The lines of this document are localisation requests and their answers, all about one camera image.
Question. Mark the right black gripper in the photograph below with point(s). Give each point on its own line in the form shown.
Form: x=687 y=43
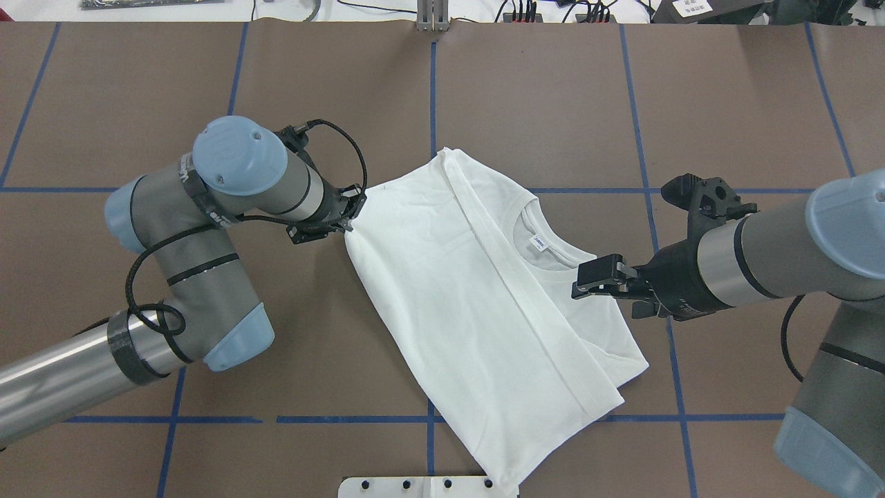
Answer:
x=675 y=275

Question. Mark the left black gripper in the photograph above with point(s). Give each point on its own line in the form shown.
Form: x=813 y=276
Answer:
x=332 y=205

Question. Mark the white long-sleeve printed shirt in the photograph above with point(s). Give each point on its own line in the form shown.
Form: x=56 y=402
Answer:
x=475 y=288

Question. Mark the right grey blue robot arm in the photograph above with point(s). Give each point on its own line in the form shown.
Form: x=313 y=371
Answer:
x=822 y=254

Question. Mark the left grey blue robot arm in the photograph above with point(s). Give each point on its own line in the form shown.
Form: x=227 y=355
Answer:
x=188 y=295

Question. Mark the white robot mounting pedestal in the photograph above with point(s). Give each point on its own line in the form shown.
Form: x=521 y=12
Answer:
x=423 y=486

